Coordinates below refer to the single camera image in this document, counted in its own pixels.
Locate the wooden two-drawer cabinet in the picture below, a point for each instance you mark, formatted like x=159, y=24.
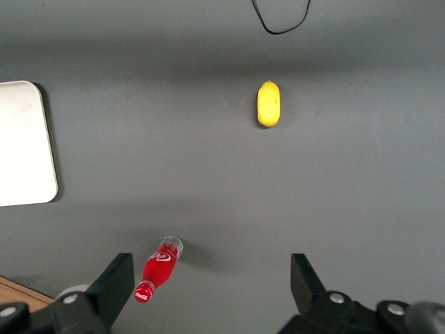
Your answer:
x=21, y=290

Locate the yellow lemon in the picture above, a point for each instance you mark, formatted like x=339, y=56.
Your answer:
x=268, y=103

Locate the cream rectangular tray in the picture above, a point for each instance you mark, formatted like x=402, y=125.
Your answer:
x=24, y=146

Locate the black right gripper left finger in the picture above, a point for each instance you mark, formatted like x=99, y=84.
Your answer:
x=111, y=288

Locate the red cola bottle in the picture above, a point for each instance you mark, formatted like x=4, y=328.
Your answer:
x=160, y=269

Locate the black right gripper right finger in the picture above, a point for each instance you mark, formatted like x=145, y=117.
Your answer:
x=309, y=295

